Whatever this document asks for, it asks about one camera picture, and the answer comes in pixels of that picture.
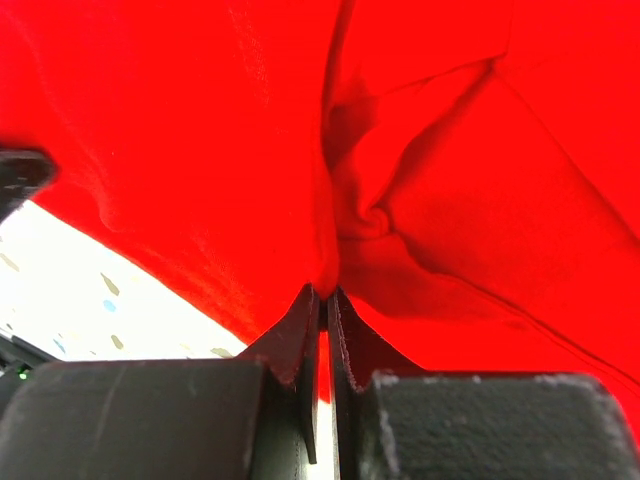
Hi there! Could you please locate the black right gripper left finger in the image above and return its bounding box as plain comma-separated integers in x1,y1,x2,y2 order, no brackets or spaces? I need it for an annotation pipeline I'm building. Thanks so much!
1,286,320,479

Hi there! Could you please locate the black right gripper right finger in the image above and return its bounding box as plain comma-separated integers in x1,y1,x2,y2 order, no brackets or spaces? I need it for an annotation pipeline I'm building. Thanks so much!
327,291,639,480

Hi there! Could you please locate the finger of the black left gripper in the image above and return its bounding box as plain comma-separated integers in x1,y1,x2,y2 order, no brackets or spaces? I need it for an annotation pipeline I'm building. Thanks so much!
0,148,58,222

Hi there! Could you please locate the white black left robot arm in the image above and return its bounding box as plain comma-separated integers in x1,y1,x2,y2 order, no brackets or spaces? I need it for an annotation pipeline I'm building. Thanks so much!
1,148,57,411

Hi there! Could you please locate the red t-shirt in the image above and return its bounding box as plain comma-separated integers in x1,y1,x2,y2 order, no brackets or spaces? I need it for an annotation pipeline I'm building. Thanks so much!
1,1,639,426

